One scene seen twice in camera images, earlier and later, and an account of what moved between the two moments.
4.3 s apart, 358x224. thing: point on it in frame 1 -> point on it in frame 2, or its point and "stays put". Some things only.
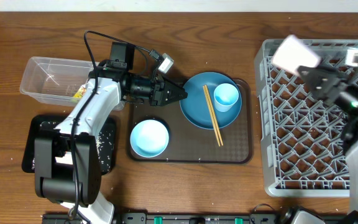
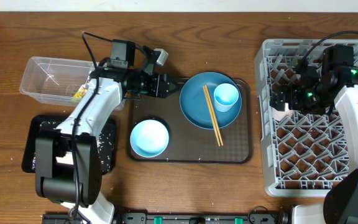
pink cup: (293, 53) -> (279, 115)
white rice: (105, 142) stays put
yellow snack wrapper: (79, 93) stays put
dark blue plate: (195, 107) stays put
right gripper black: (330, 90) -> (293, 91)
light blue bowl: (149, 138) stays put
